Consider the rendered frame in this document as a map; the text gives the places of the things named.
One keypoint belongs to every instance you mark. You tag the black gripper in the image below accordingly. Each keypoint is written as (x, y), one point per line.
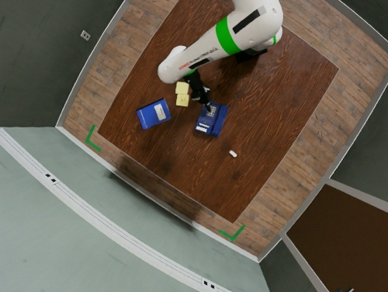
(205, 98)

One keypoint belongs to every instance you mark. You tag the blue notebook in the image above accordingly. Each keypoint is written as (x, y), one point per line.
(153, 113)

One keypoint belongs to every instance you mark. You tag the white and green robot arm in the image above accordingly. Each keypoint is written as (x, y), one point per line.
(253, 26)

